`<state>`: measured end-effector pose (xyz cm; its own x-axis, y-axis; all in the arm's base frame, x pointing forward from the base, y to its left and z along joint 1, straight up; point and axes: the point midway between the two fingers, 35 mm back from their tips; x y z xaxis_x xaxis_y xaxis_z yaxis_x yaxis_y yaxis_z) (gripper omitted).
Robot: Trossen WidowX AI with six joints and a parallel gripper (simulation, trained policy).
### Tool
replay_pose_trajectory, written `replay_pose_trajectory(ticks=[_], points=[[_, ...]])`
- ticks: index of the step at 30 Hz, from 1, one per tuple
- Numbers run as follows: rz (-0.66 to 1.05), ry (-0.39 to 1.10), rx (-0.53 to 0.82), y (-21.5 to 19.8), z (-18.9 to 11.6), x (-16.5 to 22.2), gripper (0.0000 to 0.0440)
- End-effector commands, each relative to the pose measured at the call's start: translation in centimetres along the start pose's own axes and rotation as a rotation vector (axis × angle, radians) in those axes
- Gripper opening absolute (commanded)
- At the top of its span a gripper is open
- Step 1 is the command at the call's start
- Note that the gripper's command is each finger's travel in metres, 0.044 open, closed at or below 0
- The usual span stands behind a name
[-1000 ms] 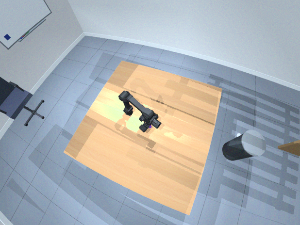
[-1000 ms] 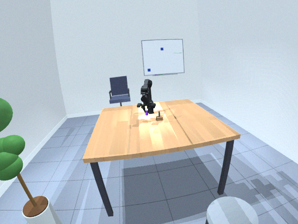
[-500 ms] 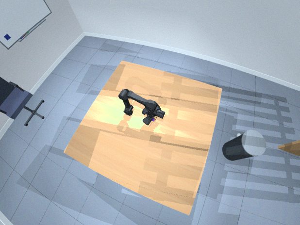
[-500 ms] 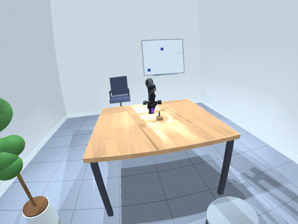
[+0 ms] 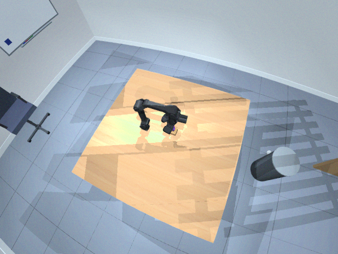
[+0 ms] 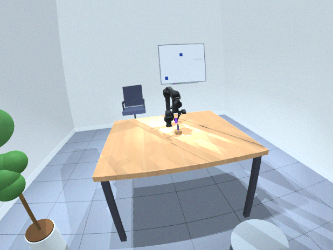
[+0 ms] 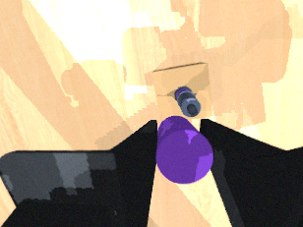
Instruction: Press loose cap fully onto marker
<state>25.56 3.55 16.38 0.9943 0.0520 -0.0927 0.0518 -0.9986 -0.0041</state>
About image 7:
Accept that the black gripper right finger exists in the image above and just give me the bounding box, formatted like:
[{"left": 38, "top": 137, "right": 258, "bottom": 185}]
[{"left": 200, "top": 118, "right": 303, "bottom": 227}]

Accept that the purple cylinder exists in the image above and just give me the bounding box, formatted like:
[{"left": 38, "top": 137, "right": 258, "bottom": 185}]
[{"left": 156, "top": 116, "right": 213, "bottom": 185}]

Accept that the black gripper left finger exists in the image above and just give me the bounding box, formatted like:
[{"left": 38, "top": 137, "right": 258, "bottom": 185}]
[{"left": 0, "top": 120, "right": 157, "bottom": 227}]

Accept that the tan wooden block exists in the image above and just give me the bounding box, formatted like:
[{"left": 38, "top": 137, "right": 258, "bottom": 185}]
[{"left": 152, "top": 62, "right": 212, "bottom": 123}]

